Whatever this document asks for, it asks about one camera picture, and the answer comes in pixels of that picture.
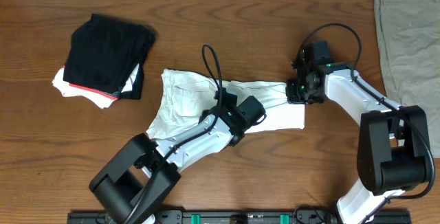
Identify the white folded garment red trim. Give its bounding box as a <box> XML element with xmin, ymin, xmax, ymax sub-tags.
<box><xmin>52</xmin><ymin>64</ymin><xmax>144</xmax><ymax>109</ymax></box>

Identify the olive grey garment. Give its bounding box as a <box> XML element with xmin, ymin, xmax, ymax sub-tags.
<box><xmin>374</xmin><ymin>0</ymin><xmax>439</xmax><ymax>158</ymax></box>

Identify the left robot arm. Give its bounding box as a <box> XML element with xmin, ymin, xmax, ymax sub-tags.
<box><xmin>89</xmin><ymin>89</ymin><xmax>266</xmax><ymax>223</ymax></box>

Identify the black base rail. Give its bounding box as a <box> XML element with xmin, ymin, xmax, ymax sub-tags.
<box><xmin>67</xmin><ymin>209</ymin><xmax>413</xmax><ymax>224</ymax></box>

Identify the white printed t-shirt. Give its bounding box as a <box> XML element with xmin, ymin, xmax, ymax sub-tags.
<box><xmin>146</xmin><ymin>69</ymin><xmax>305</xmax><ymax>139</ymax></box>

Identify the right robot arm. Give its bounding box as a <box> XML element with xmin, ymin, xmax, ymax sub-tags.
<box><xmin>286</xmin><ymin>41</ymin><xmax>435</xmax><ymax>223</ymax></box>

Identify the black folded garment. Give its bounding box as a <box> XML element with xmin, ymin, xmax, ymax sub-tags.
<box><xmin>63</xmin><ymin>14</ymin><xmax>155</xmax><ymax>100</ymax></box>

